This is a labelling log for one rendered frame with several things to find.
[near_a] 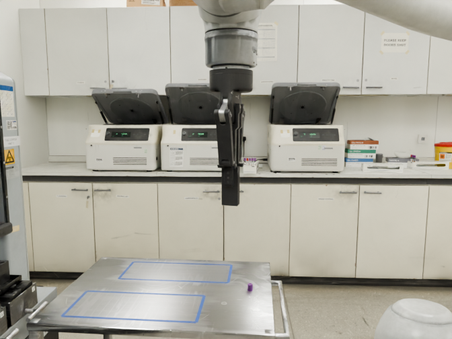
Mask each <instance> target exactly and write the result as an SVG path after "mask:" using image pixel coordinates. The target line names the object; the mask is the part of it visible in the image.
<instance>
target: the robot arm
mask: <svg viewBox="0 0 452 339"><path fill-rule="evenodd" d="M273 1H274V0H193V2H195V4H197V6H198V10H199V15H200V17H201V18H202V20H203V23H204V32H205V37H204V41H205V65H206V66H207V67H208V68H211V69H212V70H210V71H209V89H210V91H211V92H213V93H219V94H220V98H219V104H217V110H215V111H214V115H215V122H216V129H217V147H218V157H219V164H218V165H217V167H218V168H221V204H222V205H225V206H238V205H239V181H240V167H243V163H240V162H241V161H242V147H243V125H244V119H245V115H246V113H245V111H244V104H243V103H242V101H241V94H242V93H250V92H251V91H252V90H253V71H252V70H250V69H251V68H254V67H256V65H257V55H258V54H257V51H258V26H259V22H260V18H261V15H262V9H266V8H267V7H268V6H269V5H270V4H271V3H272V2H273ZM334 1H337V2H340V3H343V4H345V5H348V6H351V7H353V8H356V9H359V10H361V11H364V12H366V13H369V14H371V15H374V16H376V17H379V18H381V19H383V20H386V21H389V22H391V23H393V24H396V25H399V26H401V27H403V28H407V29H409V30H412V31H415V32H418V33H421V34H426V35H429V36H433V37H436V38H441V39H445V40H450V41H452V0H334ZM374 339H452V313H451V312H450V311H449V310H448V309H447V308H446V307H444V306H442V305H440V304H438V303H435V302H432V301H427V300H424V299H401V300H399V301H397V302H396V303H394V304H392V305H390V306H389V307H388V308H387V309H386V311H385V312H384V314H383V315H382V317H381V319H380V320H379V323H378V324H377V327H376V330H375V335H374Z"/></svg>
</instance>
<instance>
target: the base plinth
mask: <svg viewBox="0 0 452 339"><path fill-rule="evenodd" d="M83 273H84V272H46V271H29V274H30V278H35V279H69V280H77V279H78V278H79V277H80V276H81V275H82V274H83ZM271 280H281V281H282V284H298V285H364V286H398V287H452V279H415V278H356V277H355V278H346V277H316V276H271Z"/></svg>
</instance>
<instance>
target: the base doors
mask: <svg viewBox="0 0 452 339"><path fill-rule="evenodd" d="M157 185H158V193H157ZM74 188H76V189H79V190H86V189H88V191H73V190H71V189H74ZM97 189H98V190H109V189H111V191H110V192H103V191H94V190H97ZM205 190H206V191H220V192H203V191H205ZM241 190H243V192H240V193H239V205H238V206H225V205H224V261H241V262H269V263H270V273H271V276H316V277H346V278H355V277H356V278H415V279H452V186H392V185H325V184H291V185H290V184H239V191H241ZM23 191H24V209H25V219H26V237H27V247H28V264H29V271H46V272H85V271H86V270H88V269H89V268H90V267H91V266H92V265H93V264H95V263H96V262H97V261H98V260H99V259H100V258H101V257H115V258H156V259H178V260H220V261H223V205H222V204H221V199H220V200H218V198H221V184H164V183H158V184H156V183H74V182H23ZM340 191H342V192H353V191H355V192H357V194H340ZM364 191H366V192H381V193H382V194H365V193H364ZM57 195H67V198H65V197H57ZM116 195H125V196H129V198H121V197H116ZM87 196H90V198H88V199H87ZM184 197H198V199H195V200H184ZM317 198H334V200H317ZM86 201H88V208H86ZM290 205H291V219H290ZM158 213H159V218H158ZM289 234H290V247H289ZM356 237H357V238H356ZM355 265H356V267H355Z"/></svg>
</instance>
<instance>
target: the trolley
mask: <svg viewBox="0 0 452 339"><path fill-rule="evenodd" d="M248 283H252V284H253V291H248ZM272 286H278V288H279V295H280V306H281V311H282V322H283V329H284V333H275V326H274V309H273V300H272ZM26 326H27V331H29V339H44V332H66V333H80V334H103V338H104V339H112V335H121V336H147V337H161V338H187V339H290V336H289V327H288V322H287V313H286V308H285V299H284V294H283V284H282V281H281V280H271V273H270V263H269V262H241V261H220V260H178V259H156V258H115V257H101V258H100V259H99V260H98V261H97V262H96V263H95V264H93V265H92V266H91V267H90V268H89V269H88V270H86V271H85V272H84V273H83V274H82V275H81V276H80V277H79V278H78V279H77V280H75V281H74V282H73V283H72V284H71V285H69V286H68V287H67V288H66V289H65V290H64V291H63V292H62V293H61V294H60V295H58V296H57V297H56V298H55V299H54V300H52V301H51V302H50V303H49V304H48V305H47V306H46V307H45V308H44V309H43V310H41V311H40V312H39V313H38V314H37V315H35V316H34V317H33V318H32V319H31V320H30V321H29V322H28V323H27V324H26Z"/></svg>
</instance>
